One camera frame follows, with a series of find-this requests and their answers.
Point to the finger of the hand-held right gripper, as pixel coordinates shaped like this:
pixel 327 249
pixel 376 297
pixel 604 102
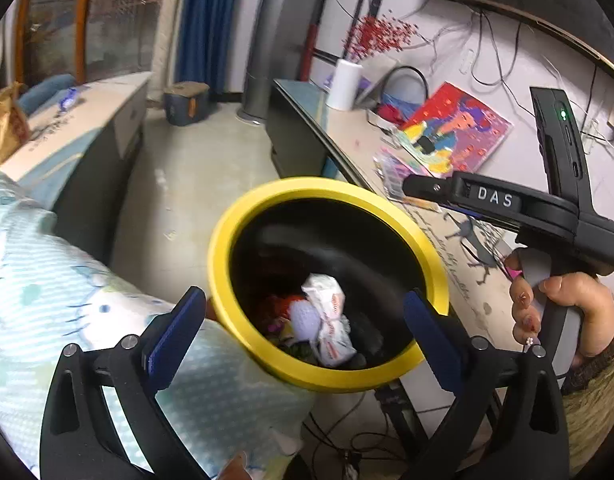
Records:
pixel 429 187
pixel 469 210

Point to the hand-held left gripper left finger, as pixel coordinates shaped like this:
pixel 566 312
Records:
pixel 179 340

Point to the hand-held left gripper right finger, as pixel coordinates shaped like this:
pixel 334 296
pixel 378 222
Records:
pixel 432 340

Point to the white plastic bag orange print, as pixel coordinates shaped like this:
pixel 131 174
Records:
pixel 329 320

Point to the yellow and black trash bin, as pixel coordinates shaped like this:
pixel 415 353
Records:
pixel 237 220

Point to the person's right forearm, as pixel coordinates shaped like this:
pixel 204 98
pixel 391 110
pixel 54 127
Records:
pixel 602 400

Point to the person's right hand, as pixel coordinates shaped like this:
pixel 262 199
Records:
pixel 599 315

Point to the colourful painting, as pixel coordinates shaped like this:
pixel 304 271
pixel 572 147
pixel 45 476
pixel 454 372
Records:
pixel 462 130

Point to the tv stand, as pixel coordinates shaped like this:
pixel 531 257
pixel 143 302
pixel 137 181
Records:
pixel 352 130

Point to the white paper roll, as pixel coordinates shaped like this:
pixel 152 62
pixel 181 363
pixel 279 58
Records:
pixel 344 85

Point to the cat print blanket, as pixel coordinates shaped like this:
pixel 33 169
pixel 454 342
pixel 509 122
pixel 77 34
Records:
pixel 47 270

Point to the red berry decoration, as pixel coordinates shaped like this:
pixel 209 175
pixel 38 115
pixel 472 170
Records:
pixel 382 35

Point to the silver tower air conditioner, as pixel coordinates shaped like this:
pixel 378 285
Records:
pixel 272 50

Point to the brown storage box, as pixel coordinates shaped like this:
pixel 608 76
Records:
pixel 187 105

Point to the white coffee table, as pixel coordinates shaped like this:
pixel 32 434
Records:
pixel 102 110

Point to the blue and white packet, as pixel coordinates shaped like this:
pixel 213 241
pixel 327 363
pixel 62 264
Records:
pixel 69 99

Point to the blue curtain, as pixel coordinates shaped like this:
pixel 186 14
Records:
pixel 217 20

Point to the gold paper bag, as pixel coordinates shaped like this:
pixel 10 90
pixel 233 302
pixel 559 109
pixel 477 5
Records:
pixel 7 125

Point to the blue heart print sofa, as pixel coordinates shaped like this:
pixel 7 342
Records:
pixel 47 95

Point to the cream curtain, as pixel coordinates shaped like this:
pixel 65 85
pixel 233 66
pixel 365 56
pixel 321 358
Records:
pixel 169 25

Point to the wooden framed glass door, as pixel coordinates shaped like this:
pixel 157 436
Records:
pixel 112 10

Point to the white wall plug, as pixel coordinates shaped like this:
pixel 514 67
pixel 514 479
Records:
pixel 468 62

